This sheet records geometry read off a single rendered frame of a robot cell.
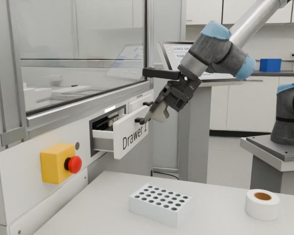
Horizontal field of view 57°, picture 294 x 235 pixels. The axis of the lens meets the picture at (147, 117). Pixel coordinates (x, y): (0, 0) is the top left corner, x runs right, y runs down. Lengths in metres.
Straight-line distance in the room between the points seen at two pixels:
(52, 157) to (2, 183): 0.11
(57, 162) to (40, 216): 0.13
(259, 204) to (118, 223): 0.31
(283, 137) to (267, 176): 0.17
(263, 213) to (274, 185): 0.51
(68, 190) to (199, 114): 1.20
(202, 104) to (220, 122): 2.12
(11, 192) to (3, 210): 0.03
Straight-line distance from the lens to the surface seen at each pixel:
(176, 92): 0.81
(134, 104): 1.10
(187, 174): 1.88
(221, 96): 3.82
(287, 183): 1.15
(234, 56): 0.82
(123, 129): 0.80
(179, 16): 2.51
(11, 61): 0.56
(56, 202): 0.72
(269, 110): 3.95
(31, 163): 0.62
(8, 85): 0.55
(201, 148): 1.86
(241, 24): 1.01
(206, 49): 0.79
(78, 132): 0.75
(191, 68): 0.80
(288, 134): 1.16
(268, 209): 0.67
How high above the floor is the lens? 1.11
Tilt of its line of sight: 13 degrees down
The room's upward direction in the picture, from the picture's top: straight up
